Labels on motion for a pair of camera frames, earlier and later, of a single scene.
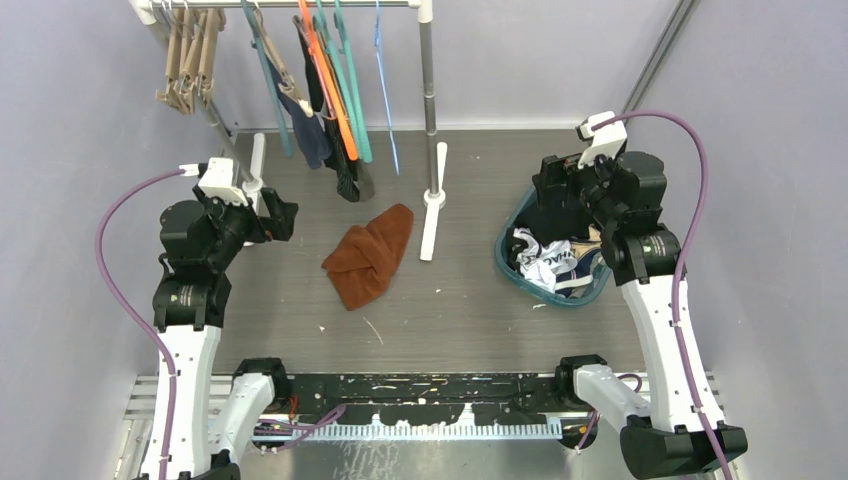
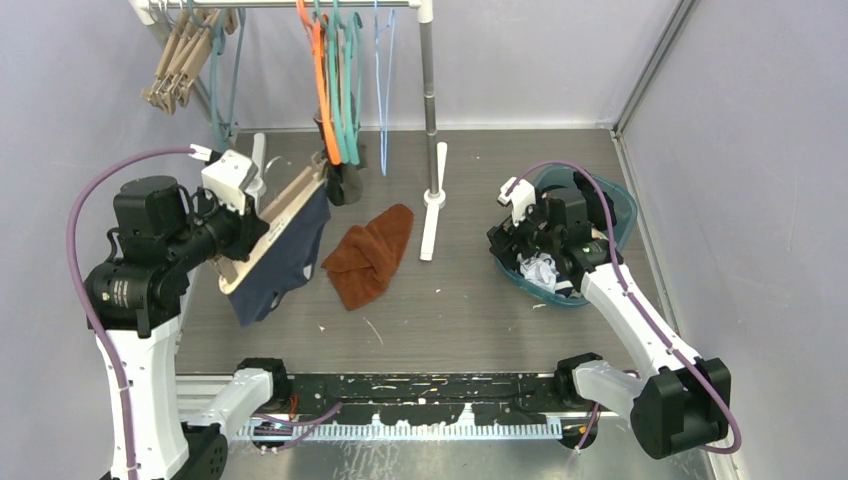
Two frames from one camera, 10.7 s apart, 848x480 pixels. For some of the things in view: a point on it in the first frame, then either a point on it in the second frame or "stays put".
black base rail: [426, 399] stays put
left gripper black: [276, 226] -> [248, 228]
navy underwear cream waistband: [313, 132] -> [286, 259]
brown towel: [364, 258] stays put
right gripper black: [557, 171] -> [502, 237]
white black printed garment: [540, 265] stays put
